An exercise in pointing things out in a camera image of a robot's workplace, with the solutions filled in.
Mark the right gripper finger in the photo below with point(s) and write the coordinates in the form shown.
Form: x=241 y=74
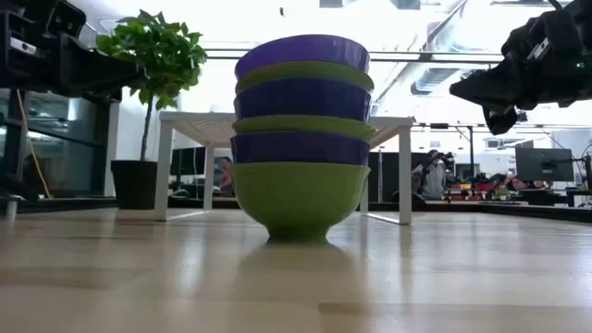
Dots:
x=495 y=88
x=499 y=121

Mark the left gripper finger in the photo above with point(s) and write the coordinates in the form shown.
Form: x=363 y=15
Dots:
x=102 y=74

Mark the green floral-lined mini bowl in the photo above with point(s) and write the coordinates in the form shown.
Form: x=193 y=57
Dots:
x=296 y=199
x=305 y=69
x=305 y=124

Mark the dark blue mini bowl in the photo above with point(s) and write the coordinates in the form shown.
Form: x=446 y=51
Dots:
x=300 y=147
x=300 y=97
x=300 y=48

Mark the green leafy potted tree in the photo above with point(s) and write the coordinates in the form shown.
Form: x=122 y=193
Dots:
x=152 y=46

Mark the black computer monitor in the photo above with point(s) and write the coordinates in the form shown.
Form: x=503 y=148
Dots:
x=187 y=162
x=545 y=164

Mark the long ceiling light strip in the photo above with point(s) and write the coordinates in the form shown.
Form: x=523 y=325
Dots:
x=439 y=57

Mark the black-framed glass partition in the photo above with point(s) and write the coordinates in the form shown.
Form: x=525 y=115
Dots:
x=69 y=139

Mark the person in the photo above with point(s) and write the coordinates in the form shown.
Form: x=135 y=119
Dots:
x=432 y=180
x=225 y=176

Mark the white perforated metal shelf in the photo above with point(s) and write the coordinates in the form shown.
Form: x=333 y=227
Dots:
x=194 y=125

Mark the black plant pot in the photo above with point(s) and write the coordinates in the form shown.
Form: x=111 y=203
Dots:
x=134 y=185

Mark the silver ventilation duct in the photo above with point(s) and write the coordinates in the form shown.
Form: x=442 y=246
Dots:
x=430 y=78

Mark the black aluminium table frame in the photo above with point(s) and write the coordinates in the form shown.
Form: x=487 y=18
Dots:
x=532 y=212

